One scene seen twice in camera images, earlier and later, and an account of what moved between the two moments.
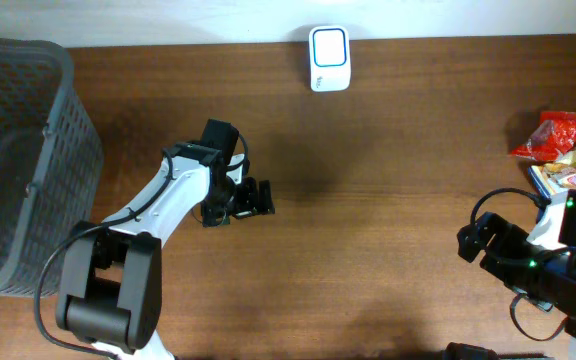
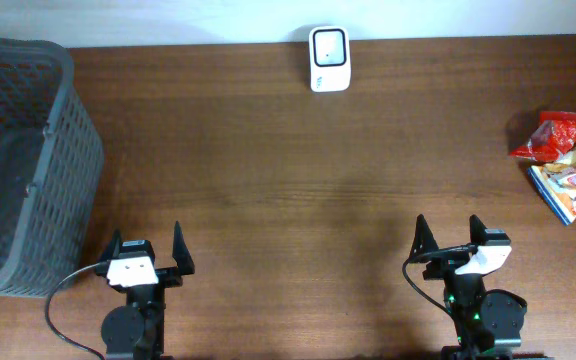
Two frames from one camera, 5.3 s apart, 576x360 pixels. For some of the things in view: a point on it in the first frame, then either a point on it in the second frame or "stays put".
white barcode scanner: [329, 47] stays put
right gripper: [475, 238] → [438, 270]
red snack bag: [557, 134] stays put
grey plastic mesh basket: [36, 169] stays put
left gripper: [250, 198] → [166, 275]
